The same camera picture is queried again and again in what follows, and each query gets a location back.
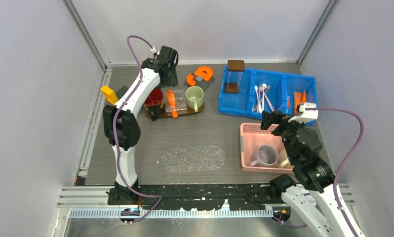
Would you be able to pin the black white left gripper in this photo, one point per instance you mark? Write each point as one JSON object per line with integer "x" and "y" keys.
{"x": 173, "y": 82}

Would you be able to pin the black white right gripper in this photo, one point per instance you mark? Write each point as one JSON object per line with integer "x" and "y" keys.
{"x": 278, "y": 117}

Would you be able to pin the clear glass toothbrush holder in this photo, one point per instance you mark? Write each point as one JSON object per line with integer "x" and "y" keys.
{"x": 180, "y": 99}

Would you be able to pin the light green mug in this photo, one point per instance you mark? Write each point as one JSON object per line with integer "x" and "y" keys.
{"x": 194, "y": 98}

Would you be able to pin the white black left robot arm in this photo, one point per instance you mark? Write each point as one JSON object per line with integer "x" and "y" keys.
{"x": 122, "y": 128}

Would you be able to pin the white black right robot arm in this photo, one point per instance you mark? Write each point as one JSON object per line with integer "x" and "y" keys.
{"x": 314, "y": 193}

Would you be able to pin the white toothbrush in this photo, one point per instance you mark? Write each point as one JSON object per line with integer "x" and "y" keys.
{"x": 260, "y": 104}

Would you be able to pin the brown oval wooden tray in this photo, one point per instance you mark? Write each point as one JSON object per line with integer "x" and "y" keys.
{"x": 187, "y": 111}

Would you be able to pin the pink plastic basket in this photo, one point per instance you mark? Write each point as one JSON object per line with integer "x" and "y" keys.
{"x": 251, "y": 137}

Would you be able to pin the lilac translucent mug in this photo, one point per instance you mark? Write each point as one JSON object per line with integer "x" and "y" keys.
{"x": 265, "y": 156}

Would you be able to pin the grey baseplate with orange track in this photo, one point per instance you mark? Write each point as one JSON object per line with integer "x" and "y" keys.
{"x": 202, "y": 77}

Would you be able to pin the cream yellow mug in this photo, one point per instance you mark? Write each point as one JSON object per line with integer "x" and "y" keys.
{"x": 283, "y": 160}

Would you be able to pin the clear holder with brown lid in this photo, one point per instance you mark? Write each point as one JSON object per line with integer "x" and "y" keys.
{"x": 235, "y": 69}

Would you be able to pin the dark grey studded baseplate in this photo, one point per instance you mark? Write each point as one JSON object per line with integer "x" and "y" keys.
{"x": 121, "y": 92}

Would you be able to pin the yellow toy block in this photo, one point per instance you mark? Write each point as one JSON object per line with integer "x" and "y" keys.
{"x": 110, "y": 95}

